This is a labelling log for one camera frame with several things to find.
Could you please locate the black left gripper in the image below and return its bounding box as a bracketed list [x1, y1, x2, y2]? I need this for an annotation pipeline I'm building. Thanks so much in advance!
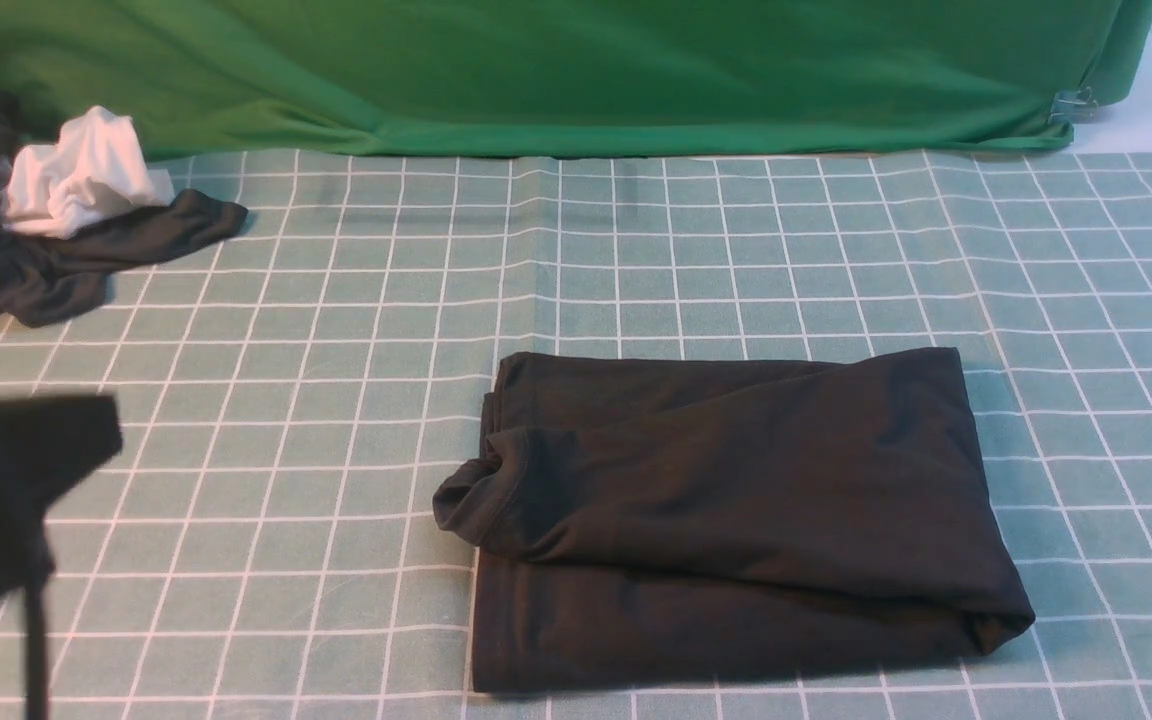
[0, 393, 123, 598]

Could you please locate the dark gray long-sleeve shirt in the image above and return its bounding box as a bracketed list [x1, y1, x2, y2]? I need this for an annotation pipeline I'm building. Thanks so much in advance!
[431, 347, 1036, 694]

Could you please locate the crumpled dark gray garment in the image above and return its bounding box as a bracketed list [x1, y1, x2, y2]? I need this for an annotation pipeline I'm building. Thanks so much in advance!
[0, 92, 248, 328]

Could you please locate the teal checkered tablecloth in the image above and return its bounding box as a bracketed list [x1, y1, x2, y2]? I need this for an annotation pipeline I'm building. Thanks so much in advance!
[0, 151, 1152, 719]

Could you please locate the crumpled white cloth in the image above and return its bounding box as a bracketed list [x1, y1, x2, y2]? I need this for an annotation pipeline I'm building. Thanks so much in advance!
[3, 106, 177, 238]

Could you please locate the green backdrop cloth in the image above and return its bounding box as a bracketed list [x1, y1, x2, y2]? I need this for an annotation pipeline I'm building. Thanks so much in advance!
[0, 1, 1152, 159]

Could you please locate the metal binder clip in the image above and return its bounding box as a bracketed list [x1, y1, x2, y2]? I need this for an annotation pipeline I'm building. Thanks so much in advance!
[1048, 88, 1100, 126]

